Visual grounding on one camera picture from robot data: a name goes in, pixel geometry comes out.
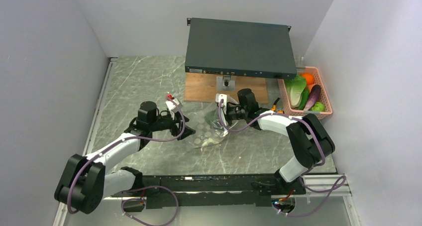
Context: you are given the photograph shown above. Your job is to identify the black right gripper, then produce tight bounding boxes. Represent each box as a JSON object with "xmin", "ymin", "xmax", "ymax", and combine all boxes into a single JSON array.
[{"xmin": 211, "ymin": 103, "xmax": 247, "ymax": 131}]

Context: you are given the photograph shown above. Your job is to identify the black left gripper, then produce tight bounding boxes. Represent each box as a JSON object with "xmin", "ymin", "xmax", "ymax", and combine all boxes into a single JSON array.
[{"xmin": 149, "ymin": 110, "xmax": 195, "ymax": 140}]

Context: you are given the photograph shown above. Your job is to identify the polka dot zip top bag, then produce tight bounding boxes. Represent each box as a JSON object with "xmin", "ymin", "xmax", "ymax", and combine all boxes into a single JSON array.
[{"xmin": 188, "ymin": 103, "xmax": 229, "ymax": 148}]

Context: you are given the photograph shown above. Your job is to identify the green fake leafy vegetable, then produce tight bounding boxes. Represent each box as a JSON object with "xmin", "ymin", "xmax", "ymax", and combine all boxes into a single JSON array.
[{"xmin": 284, "ymin": 75, "xmax": 307, "ymax": 108}]

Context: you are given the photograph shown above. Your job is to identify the orange fake fruit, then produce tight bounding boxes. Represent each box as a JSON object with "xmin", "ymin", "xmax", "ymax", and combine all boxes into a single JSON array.
[{"xmin": 301, "ymin": 73, "xmax": 315, "ymax": 85}]

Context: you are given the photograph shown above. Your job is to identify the green fake lime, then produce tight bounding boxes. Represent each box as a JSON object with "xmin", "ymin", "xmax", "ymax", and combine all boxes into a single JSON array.
[{"xmin": 311, "ymin": 102, "xmax": 326, "ymax": 112}]

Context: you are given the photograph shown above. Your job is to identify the dark green fake avocado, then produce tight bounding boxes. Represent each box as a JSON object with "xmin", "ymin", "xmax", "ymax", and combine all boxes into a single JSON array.
[{"xmin": 205, "ymin": 112, "xmax": 220, "ymax": 124}]

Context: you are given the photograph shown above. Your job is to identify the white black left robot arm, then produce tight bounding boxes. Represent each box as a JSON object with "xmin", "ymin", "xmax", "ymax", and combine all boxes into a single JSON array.
[{"xmin": 54, "ymin": 99, "xmax": 196, "ymax": 214}]

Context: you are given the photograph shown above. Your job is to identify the green fake cucumber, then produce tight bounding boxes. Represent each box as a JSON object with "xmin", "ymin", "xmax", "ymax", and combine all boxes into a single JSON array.
[{"xmin": 297, "ymin": 88, "xmax": 310, "ymax": 110}]

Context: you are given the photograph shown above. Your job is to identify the purple fake eggplant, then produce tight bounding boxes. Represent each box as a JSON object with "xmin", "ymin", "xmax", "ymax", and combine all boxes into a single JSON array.
[{"xmin": 303, "ymin": 85, "xmax": 321, "ymax": 111}]

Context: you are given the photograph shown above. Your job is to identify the wooden board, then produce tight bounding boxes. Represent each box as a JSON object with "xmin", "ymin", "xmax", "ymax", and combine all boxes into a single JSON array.
[{"xmin": 184, "ymin": 73, "xmax": 269, "ymax": 104}]

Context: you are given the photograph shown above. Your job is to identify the pink plastic basket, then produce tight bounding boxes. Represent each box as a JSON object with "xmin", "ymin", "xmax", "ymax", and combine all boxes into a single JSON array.
[{"xmin": 278, "ymin": 66, "xmax": 332, "ymax": 120}]

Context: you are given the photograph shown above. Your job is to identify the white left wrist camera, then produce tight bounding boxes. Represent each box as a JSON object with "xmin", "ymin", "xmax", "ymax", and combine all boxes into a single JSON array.
[{"xmin": 166, "ymin": 94, "xmax": 183, "ymax": 113}]

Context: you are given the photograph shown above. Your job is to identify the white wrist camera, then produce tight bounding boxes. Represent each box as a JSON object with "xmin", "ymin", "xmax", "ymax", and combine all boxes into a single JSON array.
[
  {"xmin": 166, "ymin": 94, "xmax": 183, "ymax": 113},
  {"xmin": 215, "ymin": 94, "xmax": 228, "ymax": 105}
]

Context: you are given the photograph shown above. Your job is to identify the orange handled pliers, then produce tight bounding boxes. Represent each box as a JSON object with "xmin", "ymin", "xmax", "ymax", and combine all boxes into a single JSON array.
[{"xmin": 272, "ymin": 97, "xmax": 285, "ymax": 114}]

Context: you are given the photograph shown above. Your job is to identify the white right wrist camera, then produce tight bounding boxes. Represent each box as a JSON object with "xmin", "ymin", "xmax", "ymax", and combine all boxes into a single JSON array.
[{"xmin": 215, "ymin": 94, "xmax": 228, "ymax": 105}]

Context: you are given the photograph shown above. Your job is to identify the grey metal bracket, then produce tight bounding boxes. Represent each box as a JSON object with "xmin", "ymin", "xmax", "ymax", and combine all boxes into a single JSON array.
[{"xmin": 216, "ymin": 75, "xmax": 236, "ymax": 92}]

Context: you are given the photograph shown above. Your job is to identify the dark network switch box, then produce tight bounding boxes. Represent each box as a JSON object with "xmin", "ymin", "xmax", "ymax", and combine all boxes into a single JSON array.
[{"xmin": 185, "ymin": 18, "xmax": 297, "ymax": 79}]

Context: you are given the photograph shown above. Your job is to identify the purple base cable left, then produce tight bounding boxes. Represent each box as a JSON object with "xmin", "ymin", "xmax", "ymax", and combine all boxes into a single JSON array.
[{"xmin": 121, "ymin": 184, "xmax": 181, "ymax": 226}]

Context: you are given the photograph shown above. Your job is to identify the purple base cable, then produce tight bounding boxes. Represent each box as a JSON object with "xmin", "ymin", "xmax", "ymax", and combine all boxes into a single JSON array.
[
  {"xmin": 273, "ymin": 173, "xmax": 348, "ymax": 218},
  {"xmin": 121, "ymin": 184, "xmax": 181, "ymax": 226}
]

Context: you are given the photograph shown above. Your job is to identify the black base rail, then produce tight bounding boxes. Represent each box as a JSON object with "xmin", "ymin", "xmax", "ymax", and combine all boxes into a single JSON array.
[{"xmin": 113, "ymin": 173, "xmax": 306, "ymax": 209}]

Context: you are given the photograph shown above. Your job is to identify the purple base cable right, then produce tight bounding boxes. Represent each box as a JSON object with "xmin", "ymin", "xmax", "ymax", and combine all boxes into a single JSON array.
[{"xmin": 273, "ymin": 173, "xmax": 348, "ymax": 218}]

